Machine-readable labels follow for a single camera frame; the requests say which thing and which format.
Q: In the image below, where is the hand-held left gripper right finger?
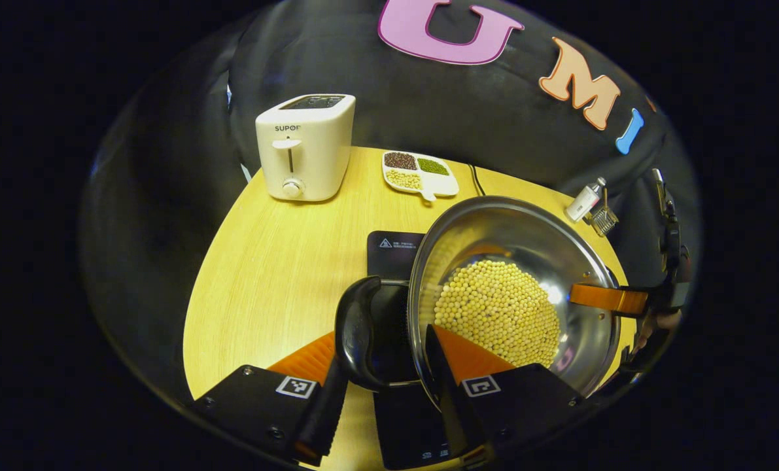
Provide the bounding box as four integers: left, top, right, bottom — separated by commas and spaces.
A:
424, 324, 587, 468

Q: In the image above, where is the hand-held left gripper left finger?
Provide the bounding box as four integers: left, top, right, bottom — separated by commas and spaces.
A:
188, 331, 351, 467

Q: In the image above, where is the steel pot with beans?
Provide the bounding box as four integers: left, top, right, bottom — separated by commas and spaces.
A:
334, 194, 623, 411

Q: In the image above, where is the black induction cooktop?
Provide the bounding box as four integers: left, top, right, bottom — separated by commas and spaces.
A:
366, 230, 457, 471

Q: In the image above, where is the glass holder with stick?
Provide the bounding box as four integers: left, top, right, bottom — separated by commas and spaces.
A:
588, 189, 621, 238

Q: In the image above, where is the clear plastic bottle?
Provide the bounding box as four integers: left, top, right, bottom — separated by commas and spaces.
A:
564, 176, 608, 224

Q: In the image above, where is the white divided bean dish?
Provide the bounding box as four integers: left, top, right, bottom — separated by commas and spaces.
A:
381, 150, 460, 203

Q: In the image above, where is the white toaster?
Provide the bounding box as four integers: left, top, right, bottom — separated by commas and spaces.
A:
254, 93, 357, 203

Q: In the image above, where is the black power cable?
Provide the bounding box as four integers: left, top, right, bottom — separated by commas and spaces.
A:
467, 163, 489, 198

